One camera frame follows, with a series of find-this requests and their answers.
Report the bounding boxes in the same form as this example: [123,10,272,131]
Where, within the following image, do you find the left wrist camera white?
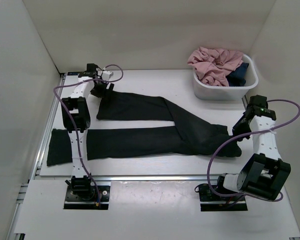
[100,70,114,81]

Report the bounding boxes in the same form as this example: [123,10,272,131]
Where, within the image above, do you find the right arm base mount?
[194,183,248,212]

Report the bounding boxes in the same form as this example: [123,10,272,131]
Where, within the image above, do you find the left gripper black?
[89,78,114,102]

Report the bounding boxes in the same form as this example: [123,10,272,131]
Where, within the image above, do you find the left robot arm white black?
[60,63,114,180]

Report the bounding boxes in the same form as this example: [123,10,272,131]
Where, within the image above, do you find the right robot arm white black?
[214,95,291,201]

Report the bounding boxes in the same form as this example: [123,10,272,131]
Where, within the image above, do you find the pink crumpled garment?
[187,47,244,87]

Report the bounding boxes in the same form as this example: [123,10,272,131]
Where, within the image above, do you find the aluminium frame rail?
[1,70,61,240]

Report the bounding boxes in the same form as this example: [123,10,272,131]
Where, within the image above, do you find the black trousers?
[46,90,242,168]

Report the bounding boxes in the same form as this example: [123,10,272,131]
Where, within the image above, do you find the navy blue garment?
[226,62,249,87]

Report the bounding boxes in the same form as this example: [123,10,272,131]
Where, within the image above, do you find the white plastic basket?
[192,53,260,102]

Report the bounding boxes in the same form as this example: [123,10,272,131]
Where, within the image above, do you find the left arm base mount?
[63,176,111,210]

